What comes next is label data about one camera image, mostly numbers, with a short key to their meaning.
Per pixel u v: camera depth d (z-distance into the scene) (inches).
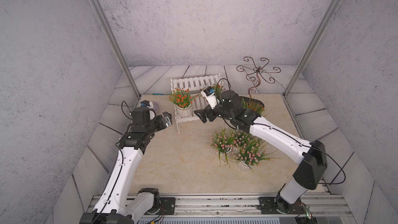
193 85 34.9
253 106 38.0
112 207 15.0
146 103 26.4
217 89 24.3
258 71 35.9
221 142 31.3
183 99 32.0
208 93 25.0
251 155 29.2
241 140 31.8
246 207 29.2
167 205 28.7
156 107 42.8
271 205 28.5
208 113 26.1
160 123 26.5
